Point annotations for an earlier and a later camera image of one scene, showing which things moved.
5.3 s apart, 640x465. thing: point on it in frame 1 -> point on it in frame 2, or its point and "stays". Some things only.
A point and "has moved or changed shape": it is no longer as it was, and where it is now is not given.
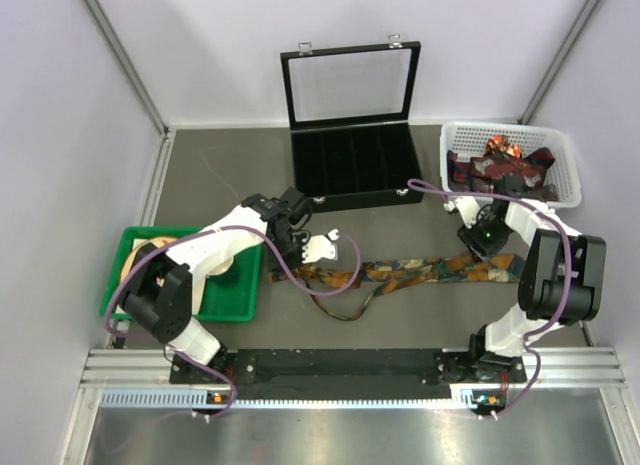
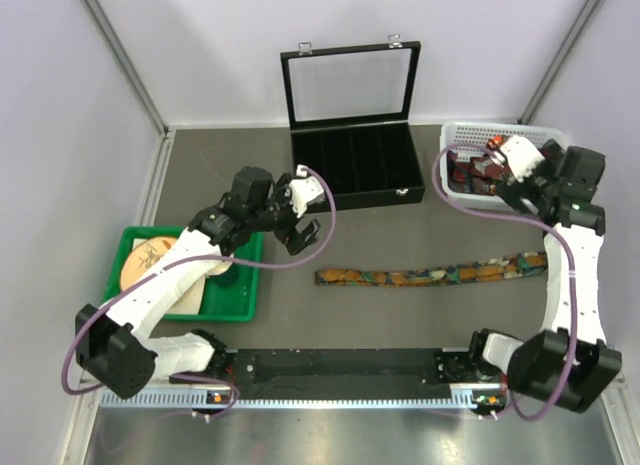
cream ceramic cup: x=221 y=268 stays
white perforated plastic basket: x=470 y=139 stays
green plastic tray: x=222 y=302 stays
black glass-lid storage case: x=350 y=112 stays
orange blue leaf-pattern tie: x=486 y=268 has moved or changed shape
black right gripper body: x=486 y=237 -> x=532 y=189
